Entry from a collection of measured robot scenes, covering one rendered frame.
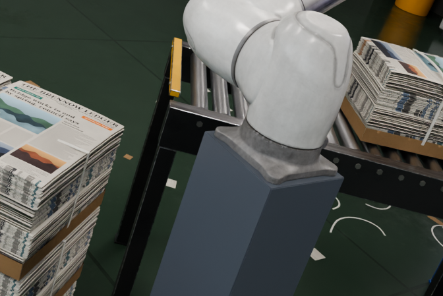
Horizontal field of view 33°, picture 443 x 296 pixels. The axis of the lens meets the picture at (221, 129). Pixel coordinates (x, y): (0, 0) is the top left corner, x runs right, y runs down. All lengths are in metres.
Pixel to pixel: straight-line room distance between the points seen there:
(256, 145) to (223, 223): 0.16
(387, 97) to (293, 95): 0.88
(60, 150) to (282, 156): 0.48
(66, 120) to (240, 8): 0.50
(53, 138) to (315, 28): 0.62
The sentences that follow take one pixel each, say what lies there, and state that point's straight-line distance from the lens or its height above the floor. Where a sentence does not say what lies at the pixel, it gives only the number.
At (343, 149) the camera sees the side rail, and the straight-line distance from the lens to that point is 2.09.
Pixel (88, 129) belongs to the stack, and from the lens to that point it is 1.68.
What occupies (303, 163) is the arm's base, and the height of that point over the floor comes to 1.03.
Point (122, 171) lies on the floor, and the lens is 3.25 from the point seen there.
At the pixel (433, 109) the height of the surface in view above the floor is 0.95.
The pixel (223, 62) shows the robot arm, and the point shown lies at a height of 1.13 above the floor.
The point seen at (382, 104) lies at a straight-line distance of 2.16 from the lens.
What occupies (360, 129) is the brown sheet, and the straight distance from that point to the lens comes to 2.20.
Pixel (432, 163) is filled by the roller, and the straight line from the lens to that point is 2.28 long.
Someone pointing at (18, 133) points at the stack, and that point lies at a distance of 1.60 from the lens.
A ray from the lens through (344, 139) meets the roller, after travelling 2.20.
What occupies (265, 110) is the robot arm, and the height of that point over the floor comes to 1.10.
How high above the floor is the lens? 1.59
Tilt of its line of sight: 24 degrees down
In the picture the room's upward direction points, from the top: 19 degrees clockwise
